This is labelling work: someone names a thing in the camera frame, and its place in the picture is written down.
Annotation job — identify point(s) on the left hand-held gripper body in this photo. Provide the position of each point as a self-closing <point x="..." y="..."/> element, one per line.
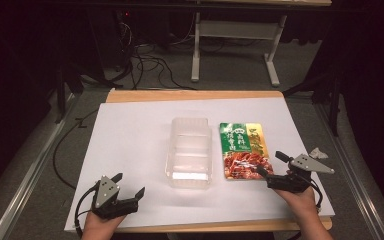
<point x="106" y="195"/>

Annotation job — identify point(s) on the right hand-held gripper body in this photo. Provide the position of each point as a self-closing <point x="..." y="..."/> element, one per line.
<point x="308" y="164"/>

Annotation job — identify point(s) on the green and red seasoning packet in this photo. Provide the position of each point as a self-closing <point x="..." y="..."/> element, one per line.
<point x="241" y="146"/>

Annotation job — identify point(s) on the clear plastic container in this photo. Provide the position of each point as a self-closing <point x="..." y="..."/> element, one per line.
<point x="190" y="153"/>

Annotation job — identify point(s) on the person's left hand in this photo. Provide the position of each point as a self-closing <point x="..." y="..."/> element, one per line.
<point x="98" y="228"/>

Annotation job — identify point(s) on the person's right hand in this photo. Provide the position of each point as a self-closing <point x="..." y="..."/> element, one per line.
<point x="301" y="201"/>

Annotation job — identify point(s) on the crumpled white paper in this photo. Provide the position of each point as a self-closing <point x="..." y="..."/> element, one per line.
<point x="318" y="153"/>

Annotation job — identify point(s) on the white paper sheet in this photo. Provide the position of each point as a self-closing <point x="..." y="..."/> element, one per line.
<point x="133" y="140"/>

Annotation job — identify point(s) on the black stand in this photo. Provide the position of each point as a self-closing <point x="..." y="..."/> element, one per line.
<point x="63" y="93"/>
<point x="333" y="96"/>

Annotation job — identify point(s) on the metal floor rail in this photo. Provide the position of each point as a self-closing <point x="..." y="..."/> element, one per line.
<point x="353" y="173"/>
<point x="30" y="170"/>

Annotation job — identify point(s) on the white metal desk frame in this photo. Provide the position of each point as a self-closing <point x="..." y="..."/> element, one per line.
<point x="238" y="29"/>

